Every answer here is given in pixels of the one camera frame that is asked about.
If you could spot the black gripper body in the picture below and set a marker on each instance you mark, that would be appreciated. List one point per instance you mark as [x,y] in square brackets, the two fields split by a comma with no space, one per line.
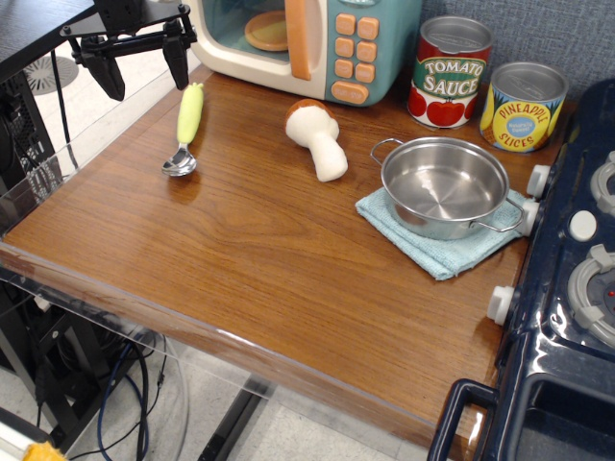
[121,28]

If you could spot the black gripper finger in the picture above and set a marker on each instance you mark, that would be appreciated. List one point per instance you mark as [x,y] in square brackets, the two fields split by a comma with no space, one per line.
[106,73]
[174,51]

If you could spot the plush white brown mushroom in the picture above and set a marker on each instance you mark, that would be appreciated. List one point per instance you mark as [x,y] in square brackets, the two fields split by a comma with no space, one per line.
[310,124]

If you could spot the teal cream toy microwave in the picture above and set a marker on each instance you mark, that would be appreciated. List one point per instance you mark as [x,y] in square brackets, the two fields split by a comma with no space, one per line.
[346,52]

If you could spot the black desk at left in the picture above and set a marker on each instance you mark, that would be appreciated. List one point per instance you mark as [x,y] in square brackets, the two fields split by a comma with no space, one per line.
[30,29]

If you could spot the orange toy plate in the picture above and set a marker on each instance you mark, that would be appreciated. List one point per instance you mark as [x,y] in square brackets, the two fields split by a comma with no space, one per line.
[267,31]

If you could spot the tomato sauce can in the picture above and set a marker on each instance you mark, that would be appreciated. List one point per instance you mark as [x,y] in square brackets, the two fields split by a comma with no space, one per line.
[451,59]

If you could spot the stainless steel pot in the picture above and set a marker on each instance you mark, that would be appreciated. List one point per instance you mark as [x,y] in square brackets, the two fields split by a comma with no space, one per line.
[445,188]

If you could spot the light blue cloth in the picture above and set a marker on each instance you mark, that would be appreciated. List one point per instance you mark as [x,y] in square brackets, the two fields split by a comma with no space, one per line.
[442,259]

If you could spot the pineapple slices can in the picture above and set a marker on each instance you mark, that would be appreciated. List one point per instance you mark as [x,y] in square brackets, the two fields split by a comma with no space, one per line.
[522,106]

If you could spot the black table leg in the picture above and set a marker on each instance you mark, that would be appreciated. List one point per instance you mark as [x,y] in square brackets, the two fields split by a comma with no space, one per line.
[222,441]

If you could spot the dark blue toy stove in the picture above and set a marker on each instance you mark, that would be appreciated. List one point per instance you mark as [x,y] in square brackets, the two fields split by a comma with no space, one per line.
[554,396]

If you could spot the spoon with yellow-green handle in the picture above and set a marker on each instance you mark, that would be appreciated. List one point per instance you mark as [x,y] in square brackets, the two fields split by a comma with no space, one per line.
[183,163]

